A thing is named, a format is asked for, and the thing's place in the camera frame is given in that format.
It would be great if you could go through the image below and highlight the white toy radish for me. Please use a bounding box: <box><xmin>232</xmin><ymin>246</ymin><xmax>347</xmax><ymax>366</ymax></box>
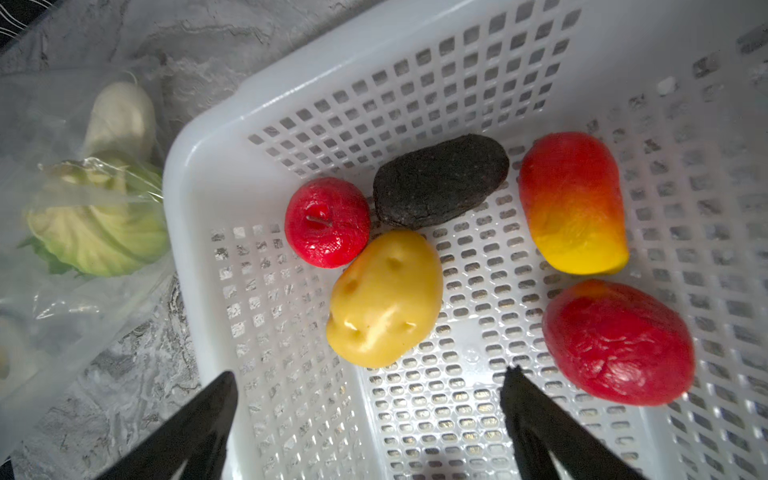
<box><xmin>82</xmin><ymin>81</ymin><xmax>156</xmax><ymax>161</ymax></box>

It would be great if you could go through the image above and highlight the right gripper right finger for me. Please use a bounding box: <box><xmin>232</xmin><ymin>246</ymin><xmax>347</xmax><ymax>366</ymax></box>
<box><xmin>500</xmin><ymin>367</ymin><xmax>643</xmax><ymax>480</ymax></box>

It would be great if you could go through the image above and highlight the green toy cabbage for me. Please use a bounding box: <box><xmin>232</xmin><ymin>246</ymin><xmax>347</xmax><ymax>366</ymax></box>
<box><xmin>18</xmin><ymin>150</ymin><xmax>170</xmax><ymax>277</ymax></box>

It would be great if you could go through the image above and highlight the black toy avocado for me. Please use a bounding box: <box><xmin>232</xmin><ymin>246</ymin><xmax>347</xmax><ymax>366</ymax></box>
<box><xmin>373</xmin><ymin>134</ymin><xmax>510</xmax><ymax>230</ymax></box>

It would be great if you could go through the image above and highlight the small red toy apple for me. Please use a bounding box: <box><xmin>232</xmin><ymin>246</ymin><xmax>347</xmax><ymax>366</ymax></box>
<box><xmin>285</xmin><ymin>177</ymin><xmax>371</xmax><ymax>269</ymax></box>

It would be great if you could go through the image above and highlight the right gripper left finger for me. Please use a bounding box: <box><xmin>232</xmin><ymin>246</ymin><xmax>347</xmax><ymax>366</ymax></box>
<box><xmin>99</xmin><ymin>371</ymin><xmax>238</xmax><ymax>480</ymax></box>

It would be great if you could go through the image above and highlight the red yellow toy mango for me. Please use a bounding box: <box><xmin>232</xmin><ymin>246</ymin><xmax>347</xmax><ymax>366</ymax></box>
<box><xmin>519</xmin><ymin>132</ymin><xmax>629</xmax><ymax>275</ymax></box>

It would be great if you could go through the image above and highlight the clear blue-zip bag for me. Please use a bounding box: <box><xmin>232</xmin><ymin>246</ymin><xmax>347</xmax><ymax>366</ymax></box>
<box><xmin>1</xmin><ymin>59</ymin><xmax>172</xmax><ymax>456</ymax></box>

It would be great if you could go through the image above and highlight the white plastic perforated basket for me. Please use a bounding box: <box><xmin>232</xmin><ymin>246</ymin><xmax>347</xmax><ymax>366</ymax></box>
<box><xmin>164</xmin><ymin>1</ymin><xmax>767</xmax><ymax>479</ymax></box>

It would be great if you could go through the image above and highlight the red toy fruit right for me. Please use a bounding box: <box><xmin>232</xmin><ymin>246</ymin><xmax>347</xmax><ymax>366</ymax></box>
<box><xmin>542</xmin><ymin>279</ymin><xmax>696</xmax><ymax>406</ymax></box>

